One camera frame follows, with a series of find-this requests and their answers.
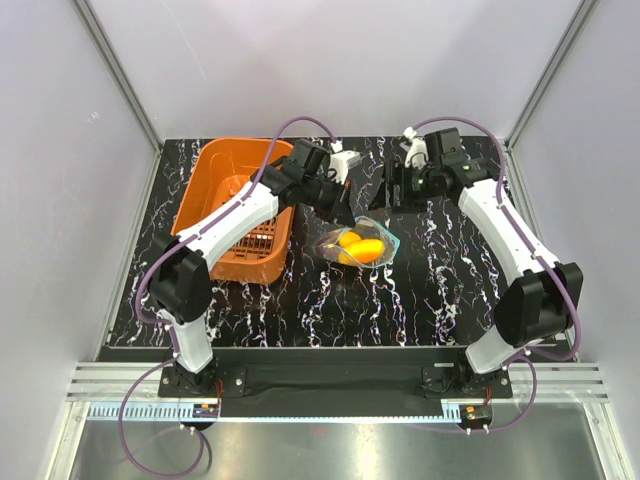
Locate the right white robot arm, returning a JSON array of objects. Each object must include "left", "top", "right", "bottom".
[{"left": 369, "top": 154, "right": 583, "bottom": 397}]

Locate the connector box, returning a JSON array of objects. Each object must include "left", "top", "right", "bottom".
[
  {"left": 192, "top": 400, "right": 221, "bottom": 419},
  {"left": 460, "top": 404, "right": 493, "bottom": 429}
]

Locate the aluminium frame rail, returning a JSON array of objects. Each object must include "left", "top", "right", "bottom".
[{"left": 66, "top": 360, "right": 608, "bottom": 403}]

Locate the clear zip top bag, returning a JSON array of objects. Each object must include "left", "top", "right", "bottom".
[{"left": 314, "top": 216, "right": 400, "bottom": 269}]

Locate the orange plastic basket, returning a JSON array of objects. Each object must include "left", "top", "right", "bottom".
[{"left": 171, "top": 137, "right": 294, "bottom": 285}]

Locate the right connector box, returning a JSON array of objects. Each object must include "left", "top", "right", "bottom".
[{"left": 460, "top": 404, "right": 493, "bottom": 429}]

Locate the yellow lemon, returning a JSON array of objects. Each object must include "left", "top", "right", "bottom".
[{"left": 338, "top": 230, "right": 362, "bottom": 249}]

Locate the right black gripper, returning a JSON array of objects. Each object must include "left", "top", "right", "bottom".
[{"left": 367, "top": 160, "right": 440, "bottom": 216}]

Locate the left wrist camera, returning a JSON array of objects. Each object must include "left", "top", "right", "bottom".
[{"left": 282, "top": 139, "right": 362, "bottom": 184}]

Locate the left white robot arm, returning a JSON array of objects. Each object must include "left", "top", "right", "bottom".
[{"left": 146, "top": 150, "right": 361, "bottom": 396}]

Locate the orange carrot piece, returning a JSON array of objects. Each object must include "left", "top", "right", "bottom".
[{"left": 341, "top": 239, "right": 385, "bottom": 264}]

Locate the left connector box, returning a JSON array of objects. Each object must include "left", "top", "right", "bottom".
[{"left": 192, "top": 400, "right": 221, "bottom": 419}]

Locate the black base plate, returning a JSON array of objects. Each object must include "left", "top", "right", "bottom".
[{"left": 159, "top": 346, "right": 513, "bottom": 400}]

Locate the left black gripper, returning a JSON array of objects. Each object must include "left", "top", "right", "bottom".
[{"left": 301, "top": 174, "right": 356, "bottom": 228}]

